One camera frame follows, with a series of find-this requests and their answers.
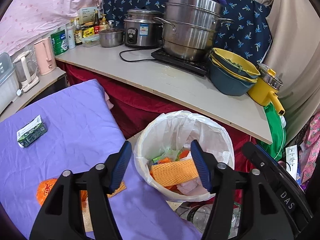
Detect dark red cloth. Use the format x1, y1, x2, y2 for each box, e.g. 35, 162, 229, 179
56, 61, 258, 198

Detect amber oil bottle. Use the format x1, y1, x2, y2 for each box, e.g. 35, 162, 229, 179
99, 14, 108, 32

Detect white carton box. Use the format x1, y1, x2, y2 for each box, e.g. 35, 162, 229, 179
76, 6, 99, 25

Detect orange plastic bag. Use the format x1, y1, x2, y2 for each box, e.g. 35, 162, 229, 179
36, 177, 88, 208

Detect black power cable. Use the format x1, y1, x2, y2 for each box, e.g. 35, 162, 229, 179
119, 48, 160, 62

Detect beige curtain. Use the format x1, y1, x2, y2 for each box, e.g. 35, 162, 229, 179
250, 0, 320, 140

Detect white tissue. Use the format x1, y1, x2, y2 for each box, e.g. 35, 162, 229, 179
172, 179, 209, 195

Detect red label sauce bottle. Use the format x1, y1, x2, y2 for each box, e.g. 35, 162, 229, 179
93, 11, 101, 34

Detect pink electric kettle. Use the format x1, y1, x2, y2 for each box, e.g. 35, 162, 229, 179
34, 37, 56, 76

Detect stainless steel steamer pot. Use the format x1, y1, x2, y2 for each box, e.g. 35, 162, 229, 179
153, 0, 234, 62

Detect pink floral cloth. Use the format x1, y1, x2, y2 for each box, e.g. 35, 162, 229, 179
296, 112, 320, 188

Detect black induction cooktop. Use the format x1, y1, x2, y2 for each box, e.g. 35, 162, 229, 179
151, 47, 210, 76

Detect pink dotted cloth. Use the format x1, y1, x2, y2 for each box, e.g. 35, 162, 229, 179
0, 0, 110, 55

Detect small steel lidded pot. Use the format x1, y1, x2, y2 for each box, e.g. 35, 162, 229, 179
98, 22, 125, 47

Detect clear plastic bottle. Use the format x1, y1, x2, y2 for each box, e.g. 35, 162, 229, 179
176, 203, 240, 239

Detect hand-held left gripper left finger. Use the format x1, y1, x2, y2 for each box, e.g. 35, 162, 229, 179
29, 140, 132, 240

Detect green tin can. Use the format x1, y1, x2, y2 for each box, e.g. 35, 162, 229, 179
51, 29, 69, 56

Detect white bottle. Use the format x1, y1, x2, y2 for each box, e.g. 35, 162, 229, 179
66, 26, 76, 50

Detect yellow blue draining basin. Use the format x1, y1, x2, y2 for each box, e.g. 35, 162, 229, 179
211, 47, 261, 79
209, 57, 258, 97

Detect yellow green wrappers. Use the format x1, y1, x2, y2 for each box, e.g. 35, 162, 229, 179
151, 149, 183, 165

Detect navy printed cloth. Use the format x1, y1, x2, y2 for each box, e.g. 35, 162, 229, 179
101, 0, 273, 67

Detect dark sauce bottle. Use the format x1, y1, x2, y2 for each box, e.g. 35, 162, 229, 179
74, 17, 83, 46

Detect yellow pot with lid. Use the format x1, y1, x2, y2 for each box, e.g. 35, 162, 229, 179
247, 64, 286, 115

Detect steel rice cooker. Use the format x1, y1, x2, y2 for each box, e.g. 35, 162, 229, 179
124, 8, 164, 49

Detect orange foam net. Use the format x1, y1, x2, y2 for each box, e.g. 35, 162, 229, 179
149, 159, 198, 187

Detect green drink carton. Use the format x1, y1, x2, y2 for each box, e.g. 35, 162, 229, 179
17, 115, 48, 148

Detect white glass kettle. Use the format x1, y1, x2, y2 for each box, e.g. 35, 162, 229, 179
12, 51, 40, 93

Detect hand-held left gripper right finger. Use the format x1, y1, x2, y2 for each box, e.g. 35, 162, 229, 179
190, 140, 293, 240

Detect white lined waste bin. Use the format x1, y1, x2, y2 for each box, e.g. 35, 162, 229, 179
134, 110, 235, 202

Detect purple cloth cover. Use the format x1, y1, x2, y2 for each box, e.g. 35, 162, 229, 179
0, 79, 203, 240

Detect green bag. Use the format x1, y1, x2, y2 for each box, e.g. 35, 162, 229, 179
256, 104, 287, 162

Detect white paper tag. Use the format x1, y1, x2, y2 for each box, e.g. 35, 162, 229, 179
285, 145, 299, 178

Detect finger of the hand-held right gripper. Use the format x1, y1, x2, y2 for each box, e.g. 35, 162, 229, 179
241, 142, 278, 175

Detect clear food container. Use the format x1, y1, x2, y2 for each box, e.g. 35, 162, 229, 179
82, 34, 100, 48

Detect clear lidded plastic container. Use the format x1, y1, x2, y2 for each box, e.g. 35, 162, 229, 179
0, 52, 20, 109

